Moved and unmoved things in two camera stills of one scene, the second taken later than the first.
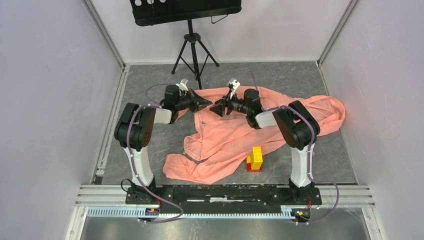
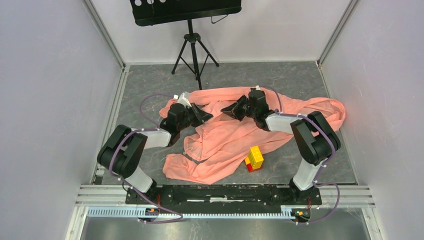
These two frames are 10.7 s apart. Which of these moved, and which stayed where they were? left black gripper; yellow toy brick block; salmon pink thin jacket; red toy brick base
Moved: left black gripper
Stayed: yellow toy brick block; salmon pink thin jacket; red toy brick base
